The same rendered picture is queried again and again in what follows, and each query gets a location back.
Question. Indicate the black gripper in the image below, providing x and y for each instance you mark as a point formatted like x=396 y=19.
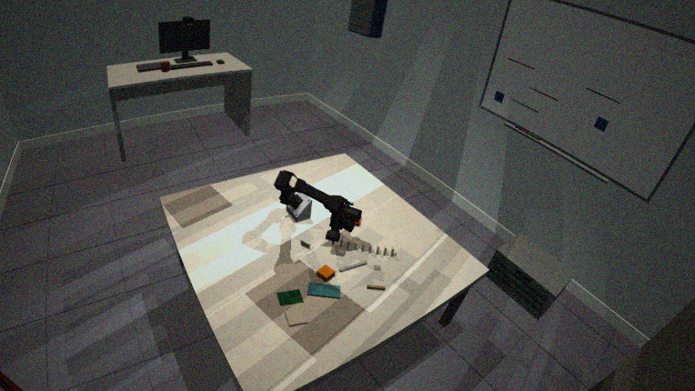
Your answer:
x=333 y=235

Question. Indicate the teal flat rectangular block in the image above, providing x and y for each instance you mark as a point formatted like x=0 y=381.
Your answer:
x=325 y=290

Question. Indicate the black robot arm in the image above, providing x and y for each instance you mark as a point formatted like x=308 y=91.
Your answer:
x=333 y=203

